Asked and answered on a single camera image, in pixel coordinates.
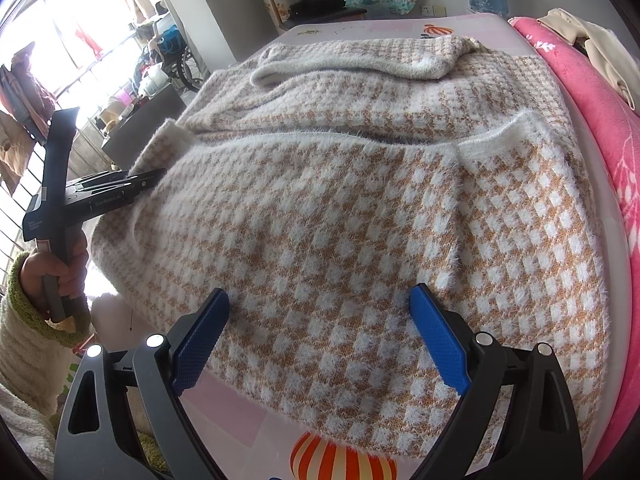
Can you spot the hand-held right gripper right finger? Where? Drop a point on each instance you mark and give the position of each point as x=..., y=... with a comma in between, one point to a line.
x=440, y=340

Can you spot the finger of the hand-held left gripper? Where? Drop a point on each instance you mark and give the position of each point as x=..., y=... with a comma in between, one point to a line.
x=147, y=180

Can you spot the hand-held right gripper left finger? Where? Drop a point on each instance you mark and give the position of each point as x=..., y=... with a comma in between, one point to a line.
x=200, y=345

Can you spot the beige houndstooth knit coat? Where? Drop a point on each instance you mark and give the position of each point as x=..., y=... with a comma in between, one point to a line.
x=325, y=240

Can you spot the person's left hand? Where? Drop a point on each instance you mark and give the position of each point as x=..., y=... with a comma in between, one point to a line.
x=80, y=270

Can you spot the brown hanging garment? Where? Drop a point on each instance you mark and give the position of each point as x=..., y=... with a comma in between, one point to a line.
x=15, y=155

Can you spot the dark flat panel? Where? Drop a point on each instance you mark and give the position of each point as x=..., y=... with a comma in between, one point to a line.
x=150, y=120

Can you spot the dark red hanging garment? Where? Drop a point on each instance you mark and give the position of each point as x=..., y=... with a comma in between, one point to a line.
x=30, y=90

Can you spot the wheelchair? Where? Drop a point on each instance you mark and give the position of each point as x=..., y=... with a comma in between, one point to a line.
x=192, y=72

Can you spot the black cloth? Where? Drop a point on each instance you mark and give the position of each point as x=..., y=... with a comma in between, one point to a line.
x=320, y=4

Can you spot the wooden chair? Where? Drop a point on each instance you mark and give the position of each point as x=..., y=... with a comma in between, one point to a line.
x=350, y=13

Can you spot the pink floral blanket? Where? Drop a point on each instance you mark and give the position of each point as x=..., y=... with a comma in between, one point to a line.
x=600, y=125

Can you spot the beige garment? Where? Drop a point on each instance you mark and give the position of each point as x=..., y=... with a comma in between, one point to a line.
x=605, y=50

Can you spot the white wall outlet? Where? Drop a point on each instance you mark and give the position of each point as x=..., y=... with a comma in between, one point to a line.
x=434, y=10

